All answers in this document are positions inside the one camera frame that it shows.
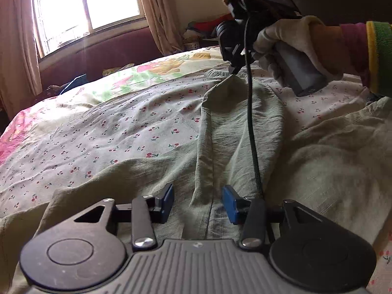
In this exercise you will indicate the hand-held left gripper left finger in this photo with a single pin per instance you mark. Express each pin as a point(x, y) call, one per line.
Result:
point(167, 202)

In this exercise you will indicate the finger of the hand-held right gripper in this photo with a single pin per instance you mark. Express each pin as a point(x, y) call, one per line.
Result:
point(235, 67)

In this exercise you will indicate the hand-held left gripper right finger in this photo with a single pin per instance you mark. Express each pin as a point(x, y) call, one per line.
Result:
point(230, 203)

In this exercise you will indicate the light green pants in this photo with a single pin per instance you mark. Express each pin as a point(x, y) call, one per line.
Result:
point(239, 128)

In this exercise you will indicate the person's right forearm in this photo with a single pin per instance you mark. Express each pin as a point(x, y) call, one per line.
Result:
point(373, 55)

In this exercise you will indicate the person's right hand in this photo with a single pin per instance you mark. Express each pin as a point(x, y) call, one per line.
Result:
point(294, 33)

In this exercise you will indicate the pile of colourful clothes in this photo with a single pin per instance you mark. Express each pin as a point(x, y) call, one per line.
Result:
point(203, 29)

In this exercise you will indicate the white basket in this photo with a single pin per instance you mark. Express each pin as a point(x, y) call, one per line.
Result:
point(191, 46)

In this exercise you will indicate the pink floral bedsheet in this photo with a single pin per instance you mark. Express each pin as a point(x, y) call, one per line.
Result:
point(159, 67)

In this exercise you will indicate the beige curtain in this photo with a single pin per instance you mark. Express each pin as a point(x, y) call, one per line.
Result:
point(15, 36)
point(159, 15)

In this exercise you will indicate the cherry print bedsheet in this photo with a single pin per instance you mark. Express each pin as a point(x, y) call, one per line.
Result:
point(122, 122)

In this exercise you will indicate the yellow cloth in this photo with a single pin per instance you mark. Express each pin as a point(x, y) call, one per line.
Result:
point(118, 69)

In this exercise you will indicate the maroon upholstered headboard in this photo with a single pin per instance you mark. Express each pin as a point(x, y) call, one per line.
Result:
point(101, 52)

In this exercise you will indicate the barred window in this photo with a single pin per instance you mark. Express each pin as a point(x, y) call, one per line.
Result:
point(92, 3)

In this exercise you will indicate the blue cloth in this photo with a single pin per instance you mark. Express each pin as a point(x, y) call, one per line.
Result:
point(73, 83)

